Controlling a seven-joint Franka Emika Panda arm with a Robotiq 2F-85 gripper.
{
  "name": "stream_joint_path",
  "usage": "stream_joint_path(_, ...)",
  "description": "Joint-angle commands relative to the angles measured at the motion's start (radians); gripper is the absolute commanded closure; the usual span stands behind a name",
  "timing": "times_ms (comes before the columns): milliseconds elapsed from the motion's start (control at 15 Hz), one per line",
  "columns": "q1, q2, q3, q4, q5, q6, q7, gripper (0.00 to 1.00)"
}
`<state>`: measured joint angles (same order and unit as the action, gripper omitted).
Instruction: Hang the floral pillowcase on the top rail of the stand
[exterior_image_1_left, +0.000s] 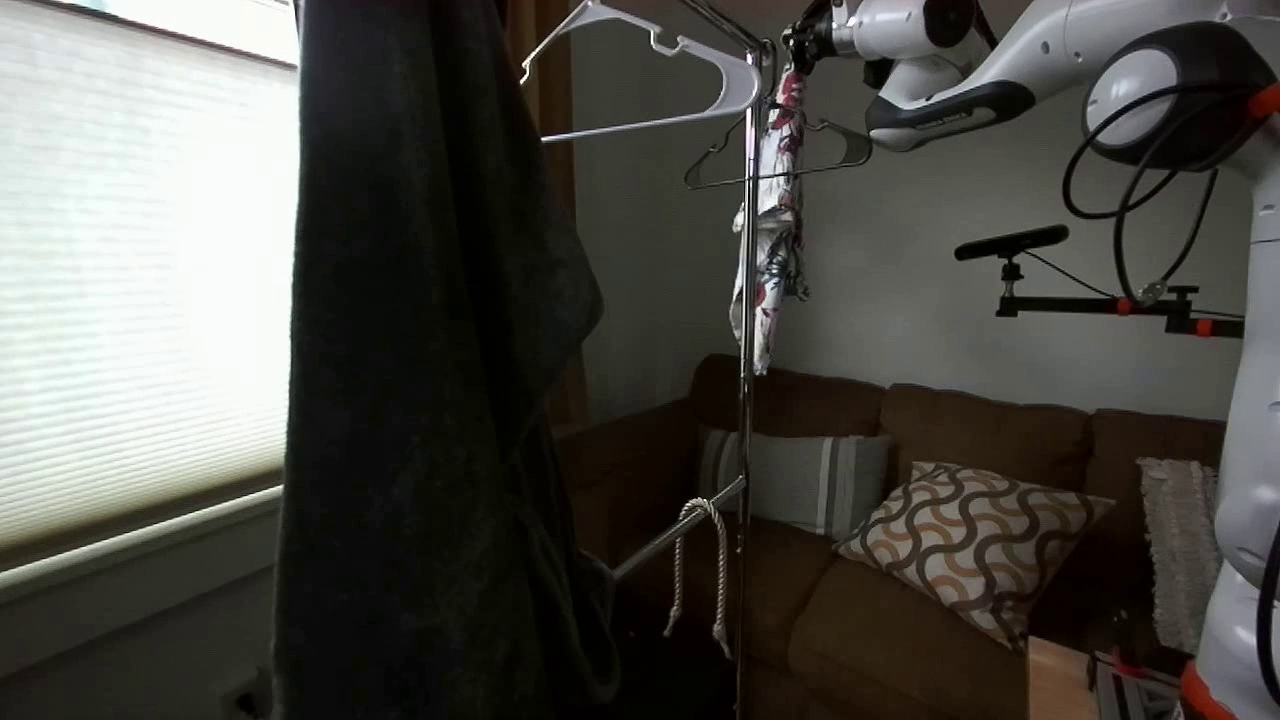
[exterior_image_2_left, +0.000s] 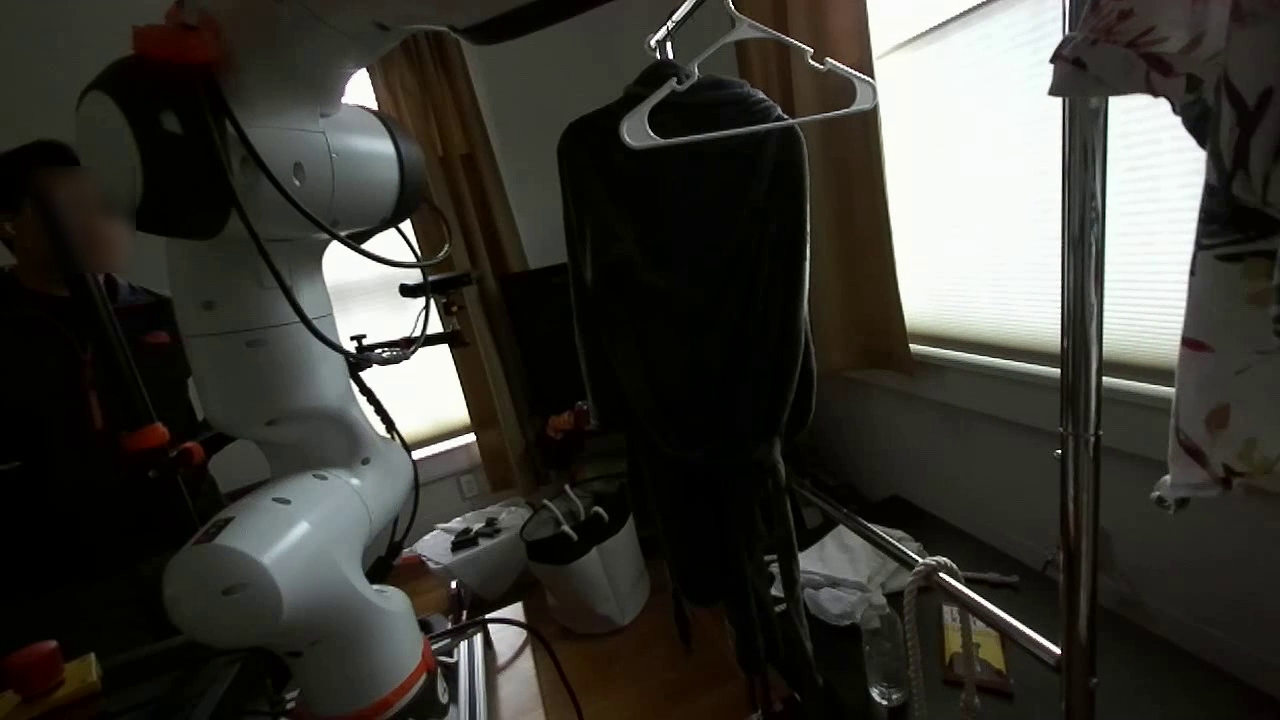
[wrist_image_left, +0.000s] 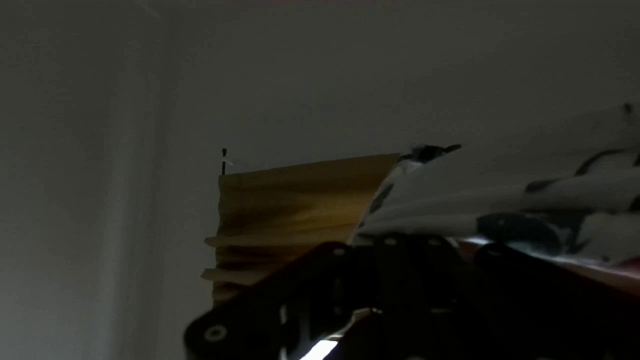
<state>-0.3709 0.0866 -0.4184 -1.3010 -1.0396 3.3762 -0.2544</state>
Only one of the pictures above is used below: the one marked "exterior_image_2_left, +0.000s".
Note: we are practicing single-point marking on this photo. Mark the yellow flat object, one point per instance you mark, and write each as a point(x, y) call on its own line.
point(984, 652)

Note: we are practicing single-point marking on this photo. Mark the white crumpled cloth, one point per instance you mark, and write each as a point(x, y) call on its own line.
point(853, 573)

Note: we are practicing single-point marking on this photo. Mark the red emergency stop button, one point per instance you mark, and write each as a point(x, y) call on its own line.
point(31, 660)

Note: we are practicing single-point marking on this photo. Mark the white window sill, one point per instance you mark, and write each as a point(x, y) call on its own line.
point(1012, 367)

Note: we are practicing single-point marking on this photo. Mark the dark hanging garment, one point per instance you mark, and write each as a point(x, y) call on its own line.
point(693, 334)

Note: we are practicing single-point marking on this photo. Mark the clear plastic bottle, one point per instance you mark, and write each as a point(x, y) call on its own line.
point(884, 660)

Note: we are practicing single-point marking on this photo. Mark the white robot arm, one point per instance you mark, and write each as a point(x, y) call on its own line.
point(295, 533)

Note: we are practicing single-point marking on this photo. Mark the white bucket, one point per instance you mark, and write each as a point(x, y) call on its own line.
point(594, 583)

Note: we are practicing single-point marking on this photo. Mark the grey cloth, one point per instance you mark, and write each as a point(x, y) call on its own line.
point(1234, 293)

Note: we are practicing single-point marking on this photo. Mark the brown curtain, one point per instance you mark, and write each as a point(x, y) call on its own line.
point(455, 265)
point(842, 227)

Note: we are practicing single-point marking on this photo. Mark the person in dark clothes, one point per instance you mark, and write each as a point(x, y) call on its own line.
point(64, 402)

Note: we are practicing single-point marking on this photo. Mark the metal clothes stand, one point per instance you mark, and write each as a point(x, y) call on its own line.
point(1081, 402)

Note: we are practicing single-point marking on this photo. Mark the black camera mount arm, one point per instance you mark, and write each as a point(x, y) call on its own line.
point(402, 349)

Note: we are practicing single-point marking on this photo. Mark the white device with black buttons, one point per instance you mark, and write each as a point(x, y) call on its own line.
point(466, 544)

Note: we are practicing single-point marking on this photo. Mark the white window blind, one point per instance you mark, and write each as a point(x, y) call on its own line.
point(984, 174)

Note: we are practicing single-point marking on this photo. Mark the white plastic hanger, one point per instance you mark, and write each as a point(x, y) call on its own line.
point(747, 121)

